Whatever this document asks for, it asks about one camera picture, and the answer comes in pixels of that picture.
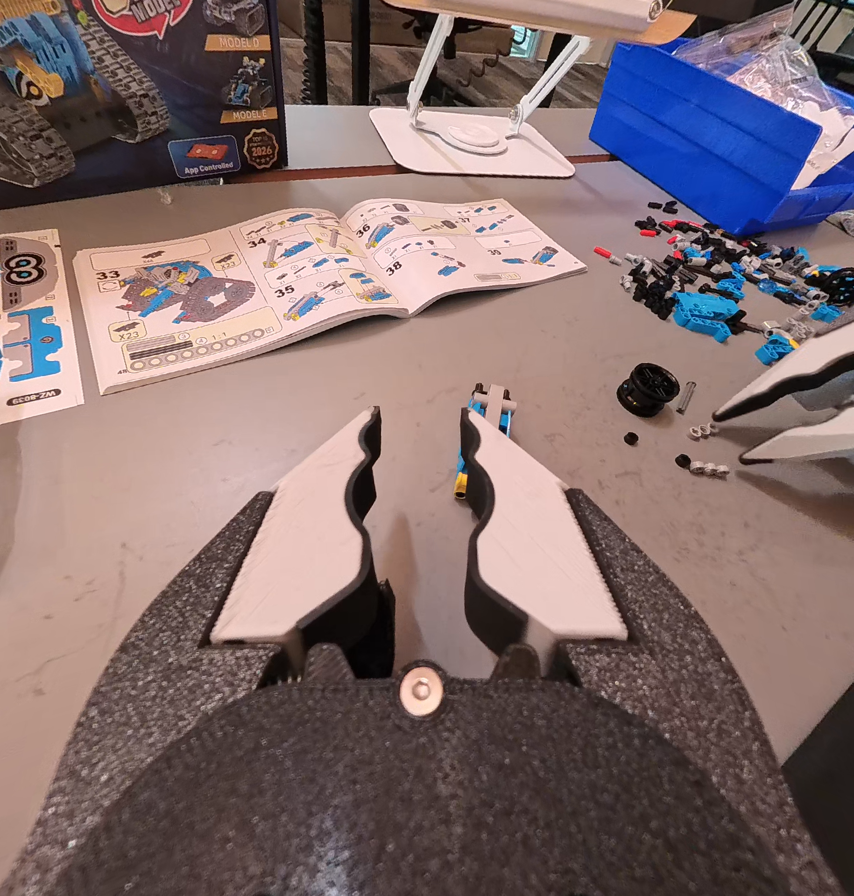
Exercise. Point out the white paper sheet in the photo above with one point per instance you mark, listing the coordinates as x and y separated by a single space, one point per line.
27 329

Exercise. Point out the grey axle rod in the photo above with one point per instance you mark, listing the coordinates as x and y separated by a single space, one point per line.
687 397

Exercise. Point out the person's leg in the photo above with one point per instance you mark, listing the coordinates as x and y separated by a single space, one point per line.
833 819

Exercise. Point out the blue storage bin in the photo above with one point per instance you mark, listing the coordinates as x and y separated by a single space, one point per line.
679 133

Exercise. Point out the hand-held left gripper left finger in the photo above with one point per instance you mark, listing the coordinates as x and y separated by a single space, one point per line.
301 560

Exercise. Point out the toy set box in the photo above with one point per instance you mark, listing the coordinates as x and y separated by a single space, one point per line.
118 105

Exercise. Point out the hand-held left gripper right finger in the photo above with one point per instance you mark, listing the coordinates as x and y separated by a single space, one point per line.
546 560

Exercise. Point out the white laptop stand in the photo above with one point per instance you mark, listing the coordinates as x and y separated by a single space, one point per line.
469 150

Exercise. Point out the black desk leg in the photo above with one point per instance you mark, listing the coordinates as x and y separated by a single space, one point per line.
313 52
360 52

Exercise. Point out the blue grey brick assembly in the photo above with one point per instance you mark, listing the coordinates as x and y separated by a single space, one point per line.
498 397

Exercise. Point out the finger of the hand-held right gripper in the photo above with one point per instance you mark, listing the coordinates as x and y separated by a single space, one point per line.
819 437
812 360

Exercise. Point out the wooden board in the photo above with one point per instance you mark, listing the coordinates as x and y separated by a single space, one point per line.
672 28

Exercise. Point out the grey desk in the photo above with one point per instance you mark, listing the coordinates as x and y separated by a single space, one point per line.
153 525

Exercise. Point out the pile of toy brick parts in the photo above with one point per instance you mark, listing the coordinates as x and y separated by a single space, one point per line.
700 308

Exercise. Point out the black spoked wheel rim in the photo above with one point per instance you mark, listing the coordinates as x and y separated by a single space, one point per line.
649 390

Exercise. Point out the instruction booklet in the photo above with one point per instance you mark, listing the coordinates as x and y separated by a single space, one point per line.
259 301

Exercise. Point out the clear plastic bag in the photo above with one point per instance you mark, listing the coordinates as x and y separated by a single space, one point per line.
763 63

